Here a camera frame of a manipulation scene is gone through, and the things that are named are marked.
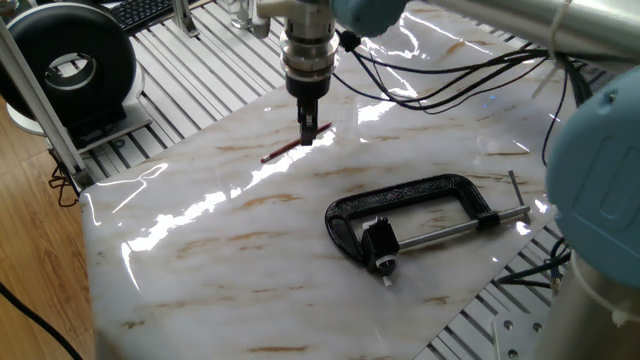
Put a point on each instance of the black computer keyboard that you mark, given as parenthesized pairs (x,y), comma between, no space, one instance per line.
(140,11)

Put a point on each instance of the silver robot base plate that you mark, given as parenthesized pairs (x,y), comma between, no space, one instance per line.
(520,340)

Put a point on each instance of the small aluminium bracket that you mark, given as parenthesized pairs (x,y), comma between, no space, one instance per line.
(185,20)

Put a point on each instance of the red pencil with eraser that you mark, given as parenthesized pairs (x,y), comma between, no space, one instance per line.
(280,151)

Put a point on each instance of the aluminium frame post with bracket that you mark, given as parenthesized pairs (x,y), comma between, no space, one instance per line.
(45,115)

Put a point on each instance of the black metal C-clamp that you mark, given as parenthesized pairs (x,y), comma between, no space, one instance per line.
(400,192)

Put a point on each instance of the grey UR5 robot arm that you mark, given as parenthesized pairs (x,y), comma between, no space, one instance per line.
(590,175)

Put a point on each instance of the clear drinking glass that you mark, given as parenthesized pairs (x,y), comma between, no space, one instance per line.
(241,15)

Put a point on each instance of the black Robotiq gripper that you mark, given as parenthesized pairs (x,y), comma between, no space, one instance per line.
(309,90)

